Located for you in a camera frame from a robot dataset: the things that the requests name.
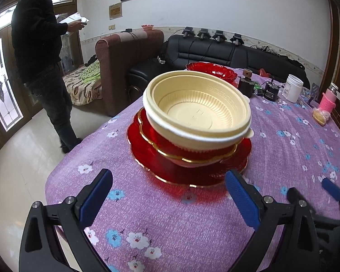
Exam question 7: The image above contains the black cylinder with brown cap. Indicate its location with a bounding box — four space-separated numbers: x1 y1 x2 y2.
238 69 255 98

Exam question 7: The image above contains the small gold wall plaque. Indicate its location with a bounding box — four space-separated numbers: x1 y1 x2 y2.
109 2 123 20

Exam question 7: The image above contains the patterned cushioned bench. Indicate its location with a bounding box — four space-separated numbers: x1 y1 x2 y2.
63 59 102 106

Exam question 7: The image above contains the white plastic jar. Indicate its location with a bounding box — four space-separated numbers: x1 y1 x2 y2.
282 74 303 103

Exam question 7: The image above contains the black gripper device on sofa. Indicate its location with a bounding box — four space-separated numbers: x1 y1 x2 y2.
182 27 194 38

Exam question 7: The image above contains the snack bag on table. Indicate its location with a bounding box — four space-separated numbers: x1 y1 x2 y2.
312 108 330 126

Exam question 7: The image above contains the wooden glass-panel door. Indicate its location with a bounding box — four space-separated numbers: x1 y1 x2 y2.
0 0 83 150

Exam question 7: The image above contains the pink sleeved bottle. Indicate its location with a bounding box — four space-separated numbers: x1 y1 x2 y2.
318 82 338 113

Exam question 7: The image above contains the brown armchair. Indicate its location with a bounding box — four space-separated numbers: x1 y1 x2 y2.
95 29 164 116

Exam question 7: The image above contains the small red gold-rimmed plate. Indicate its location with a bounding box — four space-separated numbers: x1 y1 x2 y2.
137 107 238 168

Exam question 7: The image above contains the small black device box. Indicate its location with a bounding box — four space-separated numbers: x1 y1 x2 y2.
263 82 280 102

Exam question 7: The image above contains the standing person in black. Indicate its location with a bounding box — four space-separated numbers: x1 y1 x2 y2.
11 0 86 153

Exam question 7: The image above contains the large white foam bowl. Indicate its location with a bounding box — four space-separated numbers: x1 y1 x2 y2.
146 109 248 151

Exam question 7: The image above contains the red object on table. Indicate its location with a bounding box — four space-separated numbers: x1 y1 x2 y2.
259 68 272 78

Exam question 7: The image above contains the large red wedding plate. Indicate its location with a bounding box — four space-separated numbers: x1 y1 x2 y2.
127 113 252 187

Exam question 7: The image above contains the black leather sofa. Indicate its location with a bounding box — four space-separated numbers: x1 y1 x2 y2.
125 34 310 102

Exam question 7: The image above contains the red bowl on armchair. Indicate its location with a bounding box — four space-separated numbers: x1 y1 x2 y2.
141 25 153 31

